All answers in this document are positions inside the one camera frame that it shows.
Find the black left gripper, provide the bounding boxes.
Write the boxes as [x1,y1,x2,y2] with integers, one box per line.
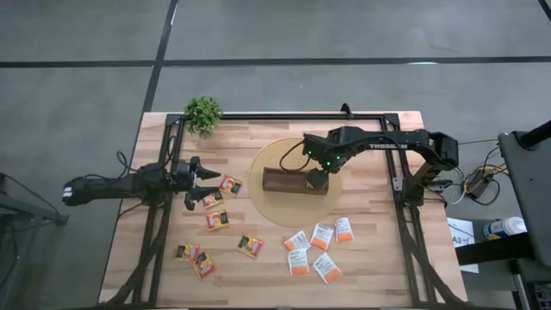
[168,155,221,211]

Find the orange black tea packet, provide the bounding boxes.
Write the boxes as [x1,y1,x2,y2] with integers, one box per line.
[205,208,231,233]
[174,242,201,264]
[218,174,243,197]
[192,251,218,281]
[235,233,264,260]
[201,191,225,210]

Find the brown wooden tea organizer box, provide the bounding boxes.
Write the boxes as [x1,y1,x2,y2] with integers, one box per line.
[261,166,331,196]

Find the white orange Tazo tea packet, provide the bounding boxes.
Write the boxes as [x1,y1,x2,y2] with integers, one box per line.
[283,230,313,252]
[287,248,311,277]
[312,251,343,285]
[334,217,356,243]
[309,222,336,251]

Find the round woven straw placemat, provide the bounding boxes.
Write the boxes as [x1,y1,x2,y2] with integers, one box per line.
[247,136,344,229]

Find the potted green plant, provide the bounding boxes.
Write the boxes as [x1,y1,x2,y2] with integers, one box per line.
[183,95,224,139]

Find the white printed paper sheet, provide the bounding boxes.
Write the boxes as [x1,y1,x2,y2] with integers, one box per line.
[446,217,480,275]

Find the black power brick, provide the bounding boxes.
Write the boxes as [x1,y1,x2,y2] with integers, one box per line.
[463,171,492,200]

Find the grey metal stand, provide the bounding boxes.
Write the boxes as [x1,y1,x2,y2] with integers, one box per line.
[0,171,70,310]

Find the black cart crossbar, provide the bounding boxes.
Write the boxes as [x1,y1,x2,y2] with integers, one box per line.
[455,232,535,267]

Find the white wipes canister blue label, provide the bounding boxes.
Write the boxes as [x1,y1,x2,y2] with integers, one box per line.
[482,215,528,241]

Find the grey metal cart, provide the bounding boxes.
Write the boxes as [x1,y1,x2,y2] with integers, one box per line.
[498,119,551,270]

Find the dark patterned device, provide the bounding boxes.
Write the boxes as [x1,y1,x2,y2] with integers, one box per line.
[532,282,551,310]

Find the black aluminium table frame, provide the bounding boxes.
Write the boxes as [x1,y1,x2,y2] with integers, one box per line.
[98,112,468,310]

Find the yellow cable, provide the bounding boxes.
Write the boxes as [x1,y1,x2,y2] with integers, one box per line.
[462,164,510,195]

